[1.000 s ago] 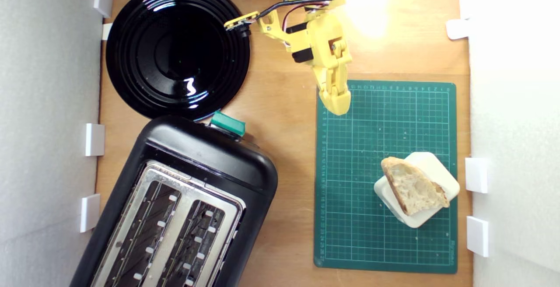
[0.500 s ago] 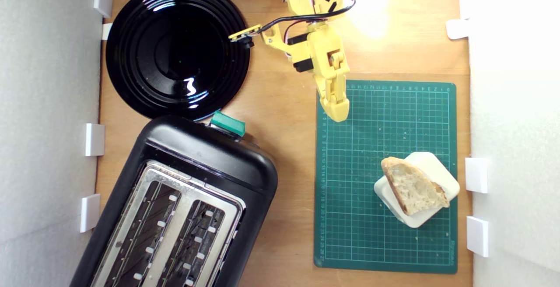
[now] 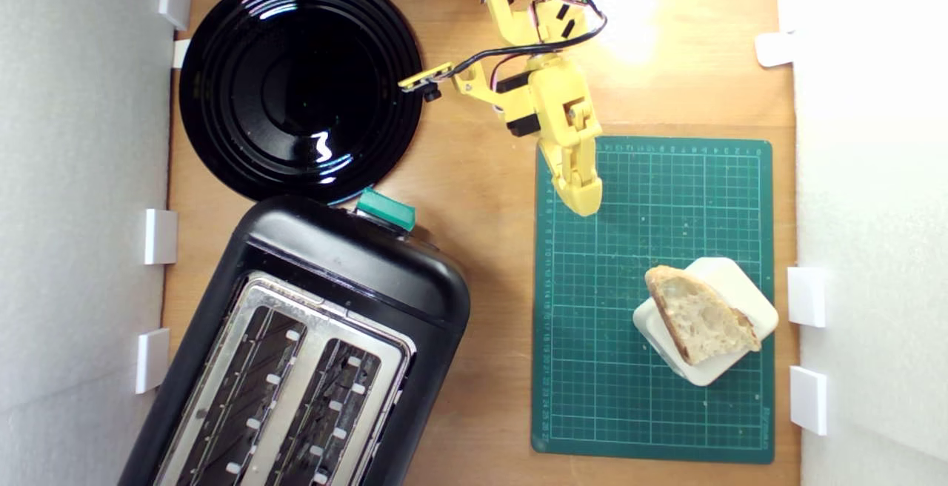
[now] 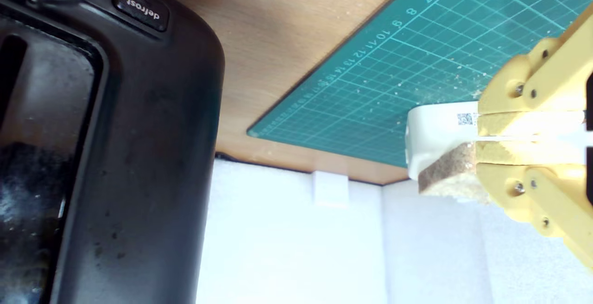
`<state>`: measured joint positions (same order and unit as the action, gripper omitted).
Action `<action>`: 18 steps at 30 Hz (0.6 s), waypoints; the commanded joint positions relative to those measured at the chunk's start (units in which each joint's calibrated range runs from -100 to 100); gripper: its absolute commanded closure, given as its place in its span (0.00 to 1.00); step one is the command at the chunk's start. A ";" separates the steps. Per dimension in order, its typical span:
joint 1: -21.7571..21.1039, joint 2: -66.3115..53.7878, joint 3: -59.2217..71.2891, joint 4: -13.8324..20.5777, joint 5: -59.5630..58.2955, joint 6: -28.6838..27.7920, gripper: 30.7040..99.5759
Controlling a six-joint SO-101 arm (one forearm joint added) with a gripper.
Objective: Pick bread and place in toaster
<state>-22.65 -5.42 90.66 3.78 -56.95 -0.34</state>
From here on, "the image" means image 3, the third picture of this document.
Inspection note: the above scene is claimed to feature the yellow wrist camera module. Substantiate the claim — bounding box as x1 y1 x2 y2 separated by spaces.
398 62 495 109

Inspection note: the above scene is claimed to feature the black round plate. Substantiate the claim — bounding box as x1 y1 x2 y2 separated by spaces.
178 0 425 204

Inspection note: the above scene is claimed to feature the white rounded block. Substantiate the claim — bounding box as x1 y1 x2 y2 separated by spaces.
632 256 780 387

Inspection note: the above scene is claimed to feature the black two-slot toaster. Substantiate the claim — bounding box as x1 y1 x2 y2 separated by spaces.
118 187 472 486

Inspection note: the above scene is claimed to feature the green cutting mat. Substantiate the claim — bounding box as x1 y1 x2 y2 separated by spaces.
531 133 775 465

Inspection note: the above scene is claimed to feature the brown bread slice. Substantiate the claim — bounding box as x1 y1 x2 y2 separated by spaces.
644 264 762 367

